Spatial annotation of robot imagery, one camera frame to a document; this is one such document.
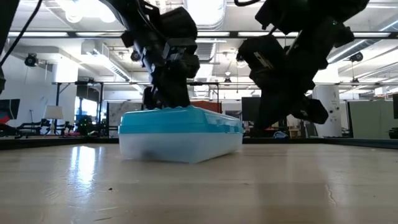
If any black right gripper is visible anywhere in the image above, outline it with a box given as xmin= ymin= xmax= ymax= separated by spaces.
xmin=250 ymin=28 xmax=331 ymax=132

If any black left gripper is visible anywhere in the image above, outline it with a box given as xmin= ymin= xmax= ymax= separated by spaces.
xmin=122 ymin=29 xmax=201 ymax=110

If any teal plastic supply box lid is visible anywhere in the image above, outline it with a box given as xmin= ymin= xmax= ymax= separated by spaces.
xmin=118 ymin=105 xmax=244 ymax=135

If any translucent white supply box base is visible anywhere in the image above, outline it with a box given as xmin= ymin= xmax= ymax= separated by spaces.
xmin=119 ymin=132 xmax=244 ymax=164

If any white round column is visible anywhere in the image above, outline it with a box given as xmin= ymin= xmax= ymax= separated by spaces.
xmin=312 ymin=67 xmax=343 ymax=138

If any grey patterned partition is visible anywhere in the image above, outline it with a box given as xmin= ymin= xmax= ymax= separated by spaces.
xmin=108 ymin=101 xmax=144 ymax=138

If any black monitor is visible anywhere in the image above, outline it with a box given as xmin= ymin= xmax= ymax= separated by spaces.
xmin=241 ymin=96 xmax=262 ymax=123

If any orange partition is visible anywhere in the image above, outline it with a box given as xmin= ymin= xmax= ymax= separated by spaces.
xmin=190 ymin=100 xmax=223 ymax=114

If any green partition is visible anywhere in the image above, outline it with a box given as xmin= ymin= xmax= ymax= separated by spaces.
xmin=347 ymin=99 xmax=394 ymax=139

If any table lamp with white shade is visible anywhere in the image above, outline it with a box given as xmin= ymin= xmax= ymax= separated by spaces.
xmin=42 ymin=105 xmax=65 ymax=135

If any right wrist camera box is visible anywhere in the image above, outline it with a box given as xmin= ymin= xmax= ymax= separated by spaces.
xmin=236 ymin=34 xmax=282 ymax=83

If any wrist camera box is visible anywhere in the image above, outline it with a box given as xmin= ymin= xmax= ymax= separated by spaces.
xmin=160 ymin=6 xmax=199 ymax=47
xmin=236 ymin=34 xmax=282 ymax=83

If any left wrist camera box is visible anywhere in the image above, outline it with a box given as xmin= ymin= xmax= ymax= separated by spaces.
xmin=160 ymin=6 xmax=199 ymax=47

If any white air duct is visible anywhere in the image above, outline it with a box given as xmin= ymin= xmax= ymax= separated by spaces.
xmin=80 ymin=39 xmax=133 ymax=82

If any black metal frame stand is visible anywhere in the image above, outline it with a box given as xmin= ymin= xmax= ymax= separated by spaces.
xmin=54 ymin=80 xmax=106 ymax=128

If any black aluminium table frame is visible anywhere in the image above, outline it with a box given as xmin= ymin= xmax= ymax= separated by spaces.
xmin=0 ymin=136 xmax=398 ymax=151

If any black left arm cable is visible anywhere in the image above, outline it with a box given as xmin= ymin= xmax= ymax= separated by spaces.
xmin=0 ymin=0 xmax=44 ymax=68

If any dark wall monitor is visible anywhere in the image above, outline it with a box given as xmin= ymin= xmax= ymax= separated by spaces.
xmin=0 ymin=98 xmax=21 ymax=121

